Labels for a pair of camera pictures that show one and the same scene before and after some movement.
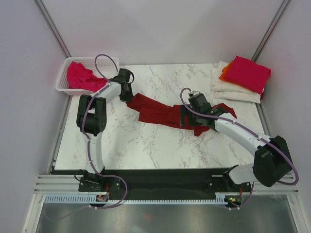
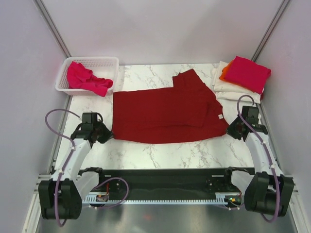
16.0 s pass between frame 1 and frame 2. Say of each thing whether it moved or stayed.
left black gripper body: moved
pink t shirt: stayed
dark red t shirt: moved
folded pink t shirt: stayed
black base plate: stayed
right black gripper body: moved
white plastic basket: stayed
